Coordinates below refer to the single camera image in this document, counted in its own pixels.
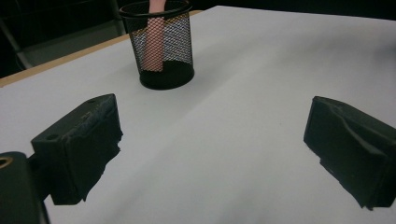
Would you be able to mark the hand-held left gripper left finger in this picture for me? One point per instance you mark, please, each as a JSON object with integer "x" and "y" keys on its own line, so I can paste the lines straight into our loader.
{"x": 84, "y": 146}

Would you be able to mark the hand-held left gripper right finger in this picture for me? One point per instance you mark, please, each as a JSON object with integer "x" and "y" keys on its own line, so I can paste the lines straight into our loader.
{"x": 355, "y": 149}

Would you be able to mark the black mesh pen holder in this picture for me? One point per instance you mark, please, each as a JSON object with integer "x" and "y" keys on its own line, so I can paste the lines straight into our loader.
{"x": 174, "y": 74}

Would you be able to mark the pink hairbrush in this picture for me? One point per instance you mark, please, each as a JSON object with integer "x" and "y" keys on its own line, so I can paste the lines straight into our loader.
{"x": 154, "y": 43}

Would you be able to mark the white table sheet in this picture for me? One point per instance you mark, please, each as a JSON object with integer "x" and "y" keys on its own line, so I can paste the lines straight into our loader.
{"x": 233, "y": 124}

